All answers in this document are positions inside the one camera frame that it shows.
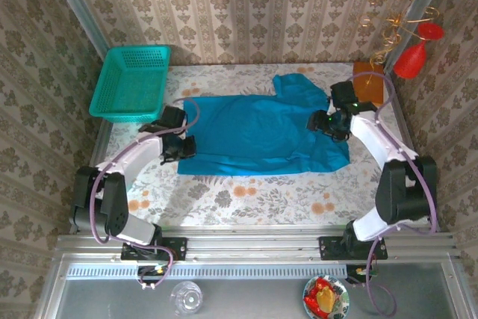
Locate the blue t-shirt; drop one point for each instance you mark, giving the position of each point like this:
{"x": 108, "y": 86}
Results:
{"x": 254, "y": 136}

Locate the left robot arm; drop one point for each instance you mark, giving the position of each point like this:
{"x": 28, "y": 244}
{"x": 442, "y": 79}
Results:
{"x": 130, "y": 158}

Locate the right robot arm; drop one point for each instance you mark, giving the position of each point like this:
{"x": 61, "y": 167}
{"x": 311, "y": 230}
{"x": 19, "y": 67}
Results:
{"x": 373, "y": 136}

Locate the brown wooden block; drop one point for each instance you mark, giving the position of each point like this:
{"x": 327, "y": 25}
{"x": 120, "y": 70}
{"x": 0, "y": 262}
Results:
{"x": 369, "y": 89}

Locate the teal plastic basket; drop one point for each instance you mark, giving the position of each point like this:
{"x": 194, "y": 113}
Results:
{"x": 130, "y": 80}

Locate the red plastic wine glass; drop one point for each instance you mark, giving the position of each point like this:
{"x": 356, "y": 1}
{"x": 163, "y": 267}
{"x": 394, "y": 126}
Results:
{"x": 409, "y": 61}

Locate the floral table mat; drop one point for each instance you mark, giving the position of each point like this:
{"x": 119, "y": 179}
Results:
{"x": 261, "y": 207}

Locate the black connector box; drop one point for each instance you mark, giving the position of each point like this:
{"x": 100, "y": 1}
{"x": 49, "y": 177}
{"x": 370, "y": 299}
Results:
{"x": 147, "y": 272}
{"x": 353, "y": 278}

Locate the clear drinking glass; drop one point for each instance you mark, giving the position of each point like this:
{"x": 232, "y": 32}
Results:
{"x": 186, "y": 298}

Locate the red toy food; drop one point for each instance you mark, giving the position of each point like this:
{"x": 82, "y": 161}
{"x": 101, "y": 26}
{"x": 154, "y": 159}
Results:
{"x": 321, "y": 284}

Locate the patterned bowl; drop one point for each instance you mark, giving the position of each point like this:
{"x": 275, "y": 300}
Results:
{"x": 343, "y": 296}

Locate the yellow toy food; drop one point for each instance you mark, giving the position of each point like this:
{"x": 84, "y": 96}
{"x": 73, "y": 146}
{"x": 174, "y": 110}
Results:
{"x": 325, "y": 298}

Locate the aluminium table side rail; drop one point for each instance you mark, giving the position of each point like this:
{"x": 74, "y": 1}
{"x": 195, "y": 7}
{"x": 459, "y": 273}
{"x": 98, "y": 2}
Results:
{"x": 98, "y": 141}
{"x": 405, "y": 124}

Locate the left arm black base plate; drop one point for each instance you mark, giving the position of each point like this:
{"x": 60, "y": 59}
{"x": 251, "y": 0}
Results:
{"x": 179, "y": 248}

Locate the aluminium frame rail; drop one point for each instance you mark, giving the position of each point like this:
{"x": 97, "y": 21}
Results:
{"x": 254, "y": 244}

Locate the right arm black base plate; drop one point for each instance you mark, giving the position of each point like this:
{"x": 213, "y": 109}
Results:
{"x": 326, "y": 248}

